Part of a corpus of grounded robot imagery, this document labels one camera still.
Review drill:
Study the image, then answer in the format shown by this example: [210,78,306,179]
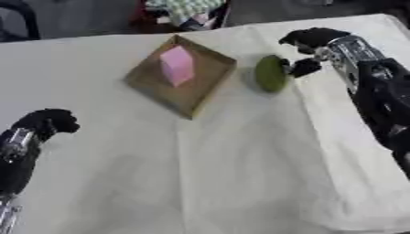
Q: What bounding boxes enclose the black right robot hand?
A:
[276,27,354,79]

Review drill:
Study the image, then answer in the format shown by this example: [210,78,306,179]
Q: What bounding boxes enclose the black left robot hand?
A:
[9,108,82,143]

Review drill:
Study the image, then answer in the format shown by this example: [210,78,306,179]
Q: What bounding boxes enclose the bag with checked cloth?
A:
[129,0,232,33]

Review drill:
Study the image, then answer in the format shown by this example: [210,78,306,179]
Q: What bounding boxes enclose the tan cardboard box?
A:
[123,34,239,121]

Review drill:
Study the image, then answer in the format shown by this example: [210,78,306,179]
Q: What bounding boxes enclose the green oval toy fruit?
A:
[253,54,290,94]

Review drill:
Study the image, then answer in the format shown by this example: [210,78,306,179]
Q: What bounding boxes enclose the black chair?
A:
[0,0,42,43]

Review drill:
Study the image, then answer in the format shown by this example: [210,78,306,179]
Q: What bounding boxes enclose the pink block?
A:
[158,45,196,89]

